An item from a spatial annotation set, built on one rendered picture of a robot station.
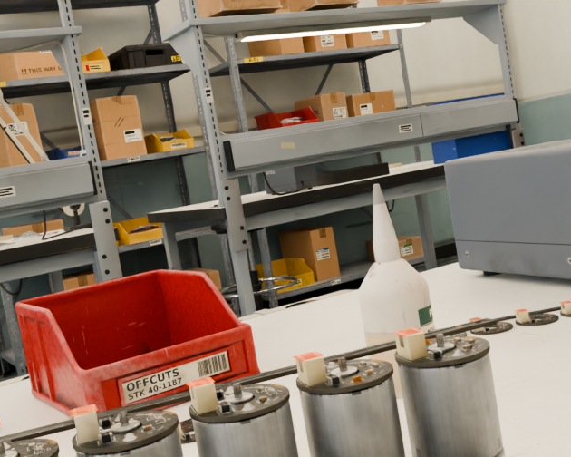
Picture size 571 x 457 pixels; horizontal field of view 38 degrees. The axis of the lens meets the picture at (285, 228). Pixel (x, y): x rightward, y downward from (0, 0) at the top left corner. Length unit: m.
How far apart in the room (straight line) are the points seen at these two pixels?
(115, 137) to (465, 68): 2.86
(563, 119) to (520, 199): 5.61
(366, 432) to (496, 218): 0.44
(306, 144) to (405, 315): 2.44
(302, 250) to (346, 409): 4.70
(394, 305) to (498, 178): 0.26
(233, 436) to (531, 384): 0.22
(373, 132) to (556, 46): 3.40
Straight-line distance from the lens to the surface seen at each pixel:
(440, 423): 0.22
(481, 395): 0.22
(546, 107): 6.31
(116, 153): 4.34
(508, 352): 0.45
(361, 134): 2.94
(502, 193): 0.62
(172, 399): 0.22
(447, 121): 3.19
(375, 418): 0.21
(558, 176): 0.58
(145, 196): 4.81
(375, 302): 0.38
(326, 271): 4.86
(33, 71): 4.20
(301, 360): 0.21
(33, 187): 2.46
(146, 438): 0.19
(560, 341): 0.46
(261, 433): 0.20
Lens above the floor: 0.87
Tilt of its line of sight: 5 degrees down
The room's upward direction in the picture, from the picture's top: 10 degrees counter-clockwise
